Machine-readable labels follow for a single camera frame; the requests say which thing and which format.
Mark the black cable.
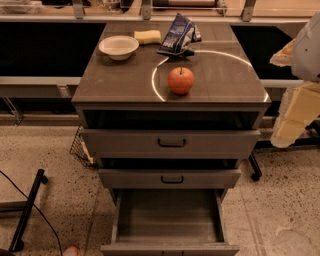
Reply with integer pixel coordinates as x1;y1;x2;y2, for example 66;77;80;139
0;170;64;256

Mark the wire mesh basket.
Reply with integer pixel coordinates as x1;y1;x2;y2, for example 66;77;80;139
69;125;96;168

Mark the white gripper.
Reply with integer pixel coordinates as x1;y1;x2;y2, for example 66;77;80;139
270;12;320;148

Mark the red white shoe tip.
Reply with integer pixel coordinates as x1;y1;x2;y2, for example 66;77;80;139
63;246;80;256

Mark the open bottom drawer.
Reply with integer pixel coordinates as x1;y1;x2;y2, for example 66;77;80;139
101;189;239;256

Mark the top drawer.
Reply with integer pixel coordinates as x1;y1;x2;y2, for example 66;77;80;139
81;129;260;159

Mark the yellow sponge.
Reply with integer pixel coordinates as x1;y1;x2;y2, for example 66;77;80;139
134;30;161;45

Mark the middle drawer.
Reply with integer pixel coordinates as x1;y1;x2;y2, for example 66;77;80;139
98;169;241;189

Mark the black metal stand leg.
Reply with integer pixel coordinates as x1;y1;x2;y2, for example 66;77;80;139
9;169;48;252

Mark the grey drawer cabinet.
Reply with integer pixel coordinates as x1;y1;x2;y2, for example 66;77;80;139
71;21;272;256

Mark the blue chip bag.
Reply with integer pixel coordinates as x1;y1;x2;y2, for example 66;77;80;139
157;13;202;57

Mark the red apple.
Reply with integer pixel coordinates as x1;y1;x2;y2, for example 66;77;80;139
167;66;195;95

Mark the black table leg frame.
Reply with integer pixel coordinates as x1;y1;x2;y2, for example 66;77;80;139
248;119;320;182

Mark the white bowl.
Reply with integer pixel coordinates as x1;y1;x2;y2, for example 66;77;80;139
98;35;139;60

